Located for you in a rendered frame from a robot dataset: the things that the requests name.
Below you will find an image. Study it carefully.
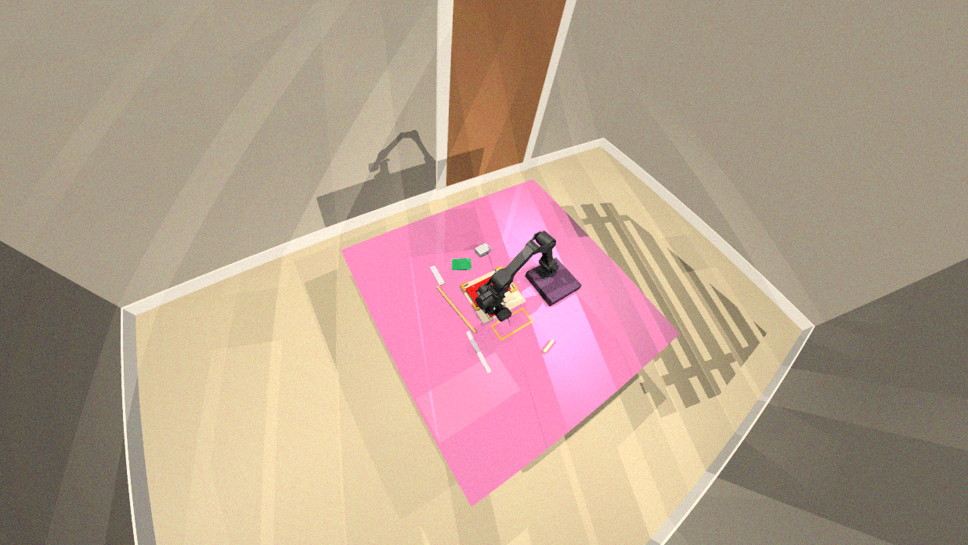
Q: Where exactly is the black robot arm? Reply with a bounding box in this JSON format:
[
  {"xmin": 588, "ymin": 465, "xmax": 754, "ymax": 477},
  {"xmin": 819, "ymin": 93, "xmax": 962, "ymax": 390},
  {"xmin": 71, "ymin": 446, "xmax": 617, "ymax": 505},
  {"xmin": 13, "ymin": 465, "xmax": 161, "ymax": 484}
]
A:
[{"xmin": 475, "ymin": 230, "xmax": 559, "ymax": 315}]

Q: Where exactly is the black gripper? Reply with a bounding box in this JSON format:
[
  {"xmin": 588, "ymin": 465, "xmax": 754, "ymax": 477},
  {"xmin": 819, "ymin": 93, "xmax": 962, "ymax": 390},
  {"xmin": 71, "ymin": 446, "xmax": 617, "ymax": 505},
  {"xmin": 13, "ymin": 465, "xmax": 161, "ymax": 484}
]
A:
[{"xmin": 478, "ymin": 283, "xmax": 512, "ymax": 322}]

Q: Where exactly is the tan flat bar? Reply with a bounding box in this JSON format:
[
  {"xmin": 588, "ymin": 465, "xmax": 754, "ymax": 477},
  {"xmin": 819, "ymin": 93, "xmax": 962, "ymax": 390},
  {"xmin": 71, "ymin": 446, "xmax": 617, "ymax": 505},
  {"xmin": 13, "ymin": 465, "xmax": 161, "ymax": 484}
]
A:
[{"xmin": 436, "ymin": 286, "xmax": 476, "ymax": 334}]

